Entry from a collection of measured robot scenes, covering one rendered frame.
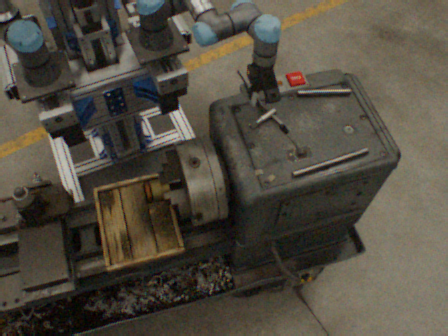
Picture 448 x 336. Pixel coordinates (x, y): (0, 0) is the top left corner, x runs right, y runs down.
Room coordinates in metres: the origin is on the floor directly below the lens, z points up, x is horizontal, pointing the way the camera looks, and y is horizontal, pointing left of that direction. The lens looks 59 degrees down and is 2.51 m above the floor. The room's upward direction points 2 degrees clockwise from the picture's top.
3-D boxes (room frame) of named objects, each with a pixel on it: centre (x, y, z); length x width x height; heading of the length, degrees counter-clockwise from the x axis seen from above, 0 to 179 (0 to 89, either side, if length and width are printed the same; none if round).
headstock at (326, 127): (0.93, -0.29, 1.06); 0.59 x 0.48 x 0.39; 108
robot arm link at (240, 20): (1.08, -0.06, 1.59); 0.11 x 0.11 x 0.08; 31
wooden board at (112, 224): (0.71, 0.33, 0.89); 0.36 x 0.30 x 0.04; 18
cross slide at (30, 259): (0.62, 0.68, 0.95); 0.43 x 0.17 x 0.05; 18
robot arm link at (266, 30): (1.01, -0.12, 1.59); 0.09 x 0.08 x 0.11; 31
